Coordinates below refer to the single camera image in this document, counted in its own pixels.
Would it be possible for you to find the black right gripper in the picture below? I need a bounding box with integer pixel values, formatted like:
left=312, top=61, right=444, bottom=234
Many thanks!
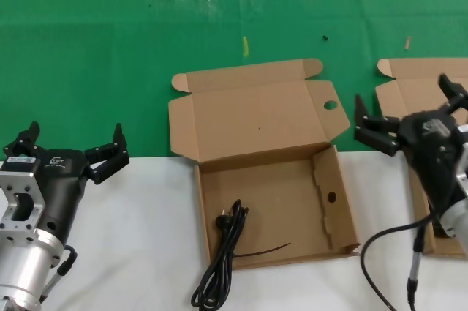
left=353, top=73, right=468, bottom=217

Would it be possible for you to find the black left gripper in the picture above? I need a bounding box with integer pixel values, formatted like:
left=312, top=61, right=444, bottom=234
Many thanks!
left=2, top=120, right=131, bottom=247

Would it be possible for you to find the black power cable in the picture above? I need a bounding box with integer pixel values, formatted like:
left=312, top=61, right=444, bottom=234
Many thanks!
left=190, top=198, right=293, bottom=310

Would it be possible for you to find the open cardboard box with parts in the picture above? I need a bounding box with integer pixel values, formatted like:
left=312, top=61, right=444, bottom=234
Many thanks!
left=375, top=56, right=468, bottom=257

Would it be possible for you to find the open cardboard box centre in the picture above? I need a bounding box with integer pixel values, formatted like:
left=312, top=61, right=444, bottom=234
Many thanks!
left=167, top=57, right=362, bottom=271

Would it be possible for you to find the green table cloth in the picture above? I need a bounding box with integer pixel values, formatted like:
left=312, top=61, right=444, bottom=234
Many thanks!
left=0, top=0, right=468, bottom=162

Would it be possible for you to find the silver wrist camera mount bracket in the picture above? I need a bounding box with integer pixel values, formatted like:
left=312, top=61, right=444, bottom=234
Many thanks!
left=0, top=171, right=49, bottom=233

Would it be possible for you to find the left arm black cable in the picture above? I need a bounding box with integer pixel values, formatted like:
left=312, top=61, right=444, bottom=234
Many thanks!
left=39, top=244, right=78, bottom=304

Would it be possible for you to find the right arm silver-plug cable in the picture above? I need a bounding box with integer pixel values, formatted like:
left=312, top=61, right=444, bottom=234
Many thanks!
left=406, top=222, right=427, bottom=311

